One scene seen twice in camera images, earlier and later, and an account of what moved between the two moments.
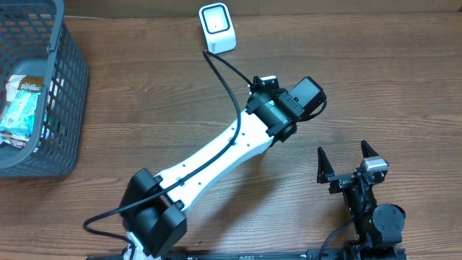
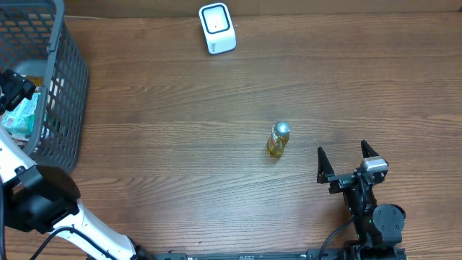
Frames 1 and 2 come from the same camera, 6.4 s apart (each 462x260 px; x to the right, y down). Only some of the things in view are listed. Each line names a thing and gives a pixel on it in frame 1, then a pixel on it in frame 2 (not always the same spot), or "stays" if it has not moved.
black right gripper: x=346 y=179 stays
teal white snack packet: x=19 y=118 stays
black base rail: x=398 y=253 stays
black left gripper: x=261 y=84 → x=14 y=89
